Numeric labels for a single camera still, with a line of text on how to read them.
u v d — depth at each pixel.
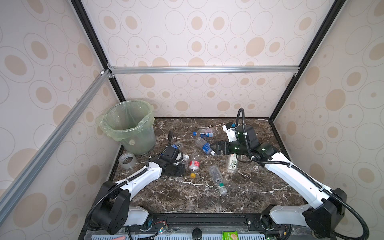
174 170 0.74
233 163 0.88
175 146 0.97
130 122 1.00
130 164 0.91
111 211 0.41
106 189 0.43
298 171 0.46
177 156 0.72
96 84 0.80
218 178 0.89
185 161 0.87
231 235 0.69
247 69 1.69
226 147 0.66
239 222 0.75
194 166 0.89
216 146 0.67
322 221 0.39
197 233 0.63
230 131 0.67
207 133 1.06
